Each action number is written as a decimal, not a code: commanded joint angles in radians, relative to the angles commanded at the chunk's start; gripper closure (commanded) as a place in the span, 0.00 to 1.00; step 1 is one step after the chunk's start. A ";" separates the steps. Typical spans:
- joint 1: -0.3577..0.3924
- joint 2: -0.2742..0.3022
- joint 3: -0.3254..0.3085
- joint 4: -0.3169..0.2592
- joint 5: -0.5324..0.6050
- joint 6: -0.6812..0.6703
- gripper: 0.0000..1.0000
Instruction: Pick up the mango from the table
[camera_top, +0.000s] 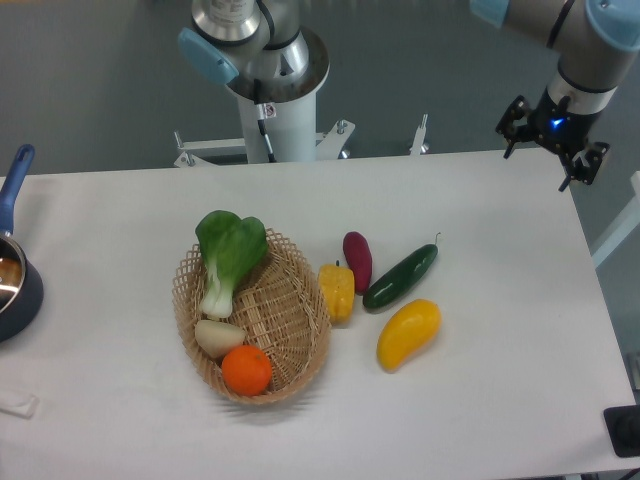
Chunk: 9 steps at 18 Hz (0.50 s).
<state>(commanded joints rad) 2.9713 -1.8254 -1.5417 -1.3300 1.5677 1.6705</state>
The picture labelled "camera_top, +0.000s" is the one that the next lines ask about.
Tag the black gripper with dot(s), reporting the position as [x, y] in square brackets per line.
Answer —
[561, 124]

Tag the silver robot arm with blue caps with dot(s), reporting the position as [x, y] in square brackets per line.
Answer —
[274, 67]

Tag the yellow mango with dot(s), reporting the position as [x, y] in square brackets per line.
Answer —
[410, 329]

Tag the green cucumber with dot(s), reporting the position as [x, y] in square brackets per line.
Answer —
[401, 278]

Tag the purple sweet potato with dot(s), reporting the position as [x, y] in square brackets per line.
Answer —
[359, 259]

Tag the yellow bell pepper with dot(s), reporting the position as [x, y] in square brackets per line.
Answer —
[337, 283]

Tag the black device at table edge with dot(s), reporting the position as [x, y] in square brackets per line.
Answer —
[623, 426]

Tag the woven wicker basket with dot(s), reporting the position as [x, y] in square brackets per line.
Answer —
[280, 307]

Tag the green bok choy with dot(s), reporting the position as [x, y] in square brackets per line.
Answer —
[230, 247]

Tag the orange fruit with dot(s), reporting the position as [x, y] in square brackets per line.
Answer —
[246, 370]

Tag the blue saucepan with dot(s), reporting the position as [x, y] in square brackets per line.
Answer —
[22, 290]

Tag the white frame bar right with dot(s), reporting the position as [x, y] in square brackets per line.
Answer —
[619, 229]

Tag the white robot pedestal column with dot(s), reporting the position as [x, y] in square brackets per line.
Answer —
[285, 129]

